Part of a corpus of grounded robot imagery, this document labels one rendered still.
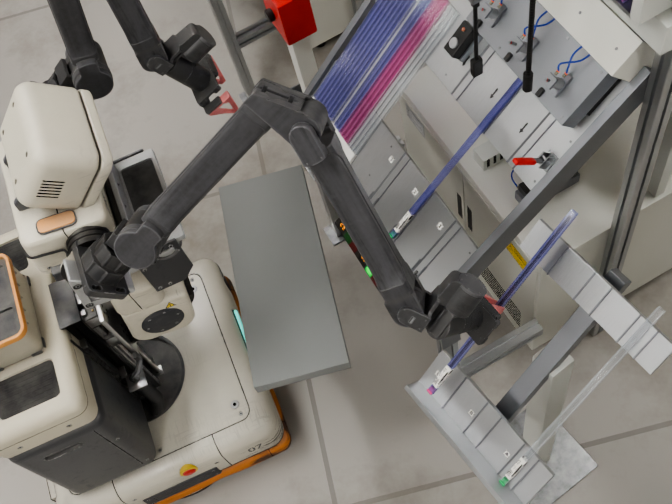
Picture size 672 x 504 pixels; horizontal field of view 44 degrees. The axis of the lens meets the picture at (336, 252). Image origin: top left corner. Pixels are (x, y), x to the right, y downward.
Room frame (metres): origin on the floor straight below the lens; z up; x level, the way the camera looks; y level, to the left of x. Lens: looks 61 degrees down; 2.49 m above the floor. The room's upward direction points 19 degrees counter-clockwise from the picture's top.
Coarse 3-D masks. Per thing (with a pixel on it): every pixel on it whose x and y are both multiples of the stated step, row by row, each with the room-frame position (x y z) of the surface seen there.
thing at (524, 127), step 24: (456, 0) 1.30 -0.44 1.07; (456, 24) 1.25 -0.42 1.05; (480, 48) 1.16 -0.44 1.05; (456, 72) 1.17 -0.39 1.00; (504, 72) 1.08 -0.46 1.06; (456, 96) 1.12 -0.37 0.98; (480, 96) 1.08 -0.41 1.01; (528, 96) 1.00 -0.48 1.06; (480, 120) 1.04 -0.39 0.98; (504, 120) 1.00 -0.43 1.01; (528, 120) 0.96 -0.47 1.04; (552, 120) 0.92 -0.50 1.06; (504, 144) 0.95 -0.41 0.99; (528, 144) 0.92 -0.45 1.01; (552, 144) 0.88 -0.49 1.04; (528, 168) 0.88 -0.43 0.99
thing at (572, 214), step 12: (576, 216) 0.67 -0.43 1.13; (564, 228) 0.66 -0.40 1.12; (552, 240) 0.65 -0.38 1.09; (540, 252) 0.65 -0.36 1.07; (528, 264) 0.65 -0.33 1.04; (516, 288) 0.63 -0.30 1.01; (504, 300) 0.62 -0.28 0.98; (468, 348) 0.59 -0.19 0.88; (456, 360) 0.58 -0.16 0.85; (432, 384) 0.57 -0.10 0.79
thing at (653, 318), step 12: (660, 312) 0.46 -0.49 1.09; (648, 324) 0.45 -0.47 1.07; (636, 336) 0.45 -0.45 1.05; (624, 348) 0.44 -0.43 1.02; (612, 360) 0.43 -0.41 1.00; (600, 372) 0.43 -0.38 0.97; (588, 384) 0.42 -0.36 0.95; (576, 396) 0.42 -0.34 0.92; (576, 408) 0.40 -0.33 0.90; (564, 420) 0.39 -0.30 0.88; (552, 432) 0.38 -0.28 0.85; (540, 444) 0.38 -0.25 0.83; (528, 456) 0.37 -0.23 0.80; (504, 480) 0.35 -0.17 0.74
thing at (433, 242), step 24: (312, 96) 1.43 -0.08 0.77; (384, 144) 1.17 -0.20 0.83; (360, 168) 1.17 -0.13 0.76; (384, 168) 1.12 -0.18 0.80; (408, 168) 1.07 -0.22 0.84; (384, 192) 1.07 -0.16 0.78; (408, 192) 1.03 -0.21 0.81; (384, 216) 1.02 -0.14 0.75; (432, 216) 0.94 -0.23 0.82; (408, 240) 0.93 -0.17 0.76; (432, 240) 0.89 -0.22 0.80; (456, 240) 0.86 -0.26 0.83; (408, 264) 0.89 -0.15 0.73; (432, 264) 0.85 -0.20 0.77; (456, 264) 0.81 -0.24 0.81; (432, 288) 0.80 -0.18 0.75
